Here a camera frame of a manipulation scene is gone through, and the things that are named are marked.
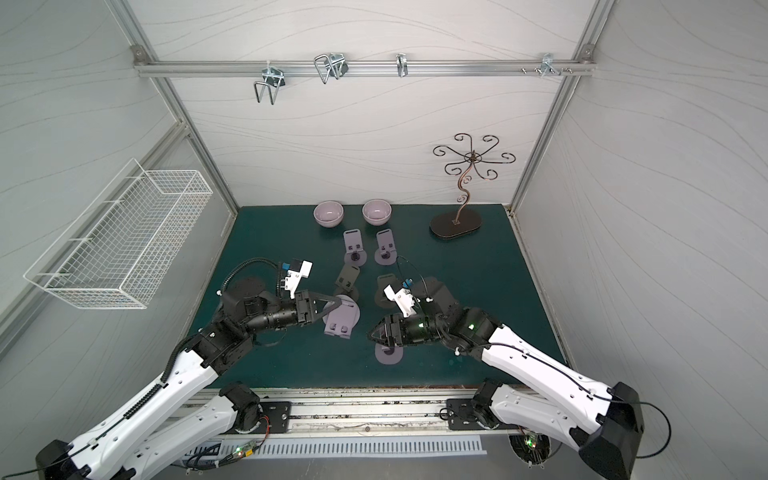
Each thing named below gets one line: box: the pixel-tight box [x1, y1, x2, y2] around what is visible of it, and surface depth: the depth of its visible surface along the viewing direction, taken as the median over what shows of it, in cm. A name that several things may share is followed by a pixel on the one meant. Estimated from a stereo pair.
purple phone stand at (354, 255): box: [343, 228, 367, 267], surface depth 103 cm
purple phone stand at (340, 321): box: [322, 294, 361, 339], surface depth 67 cm
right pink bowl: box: [362, 199, 392, 226], surface depth 117 cm
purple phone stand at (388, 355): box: [374, 343, 404, 365], surface depth 86 cm
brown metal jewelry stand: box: [429, 133, 516, 240], surface depth 98 cm
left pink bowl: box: [313, 200, 345, 228], surface depth 115 cm
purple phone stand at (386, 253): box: [374, 228, 397, 266], surface depth 103 cm
